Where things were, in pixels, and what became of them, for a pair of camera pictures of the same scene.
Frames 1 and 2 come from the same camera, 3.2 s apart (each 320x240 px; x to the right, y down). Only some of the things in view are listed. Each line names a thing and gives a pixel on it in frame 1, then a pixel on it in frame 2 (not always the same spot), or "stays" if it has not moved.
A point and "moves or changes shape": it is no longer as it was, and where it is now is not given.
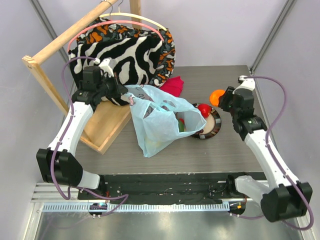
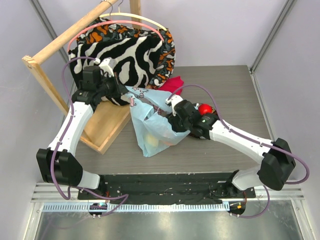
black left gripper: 119,88 stays
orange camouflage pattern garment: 104,29 stays
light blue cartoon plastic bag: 158,119 stays
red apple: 205,109 stays
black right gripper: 225,99 -> 173,121
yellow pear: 156,143 moves or changes shape
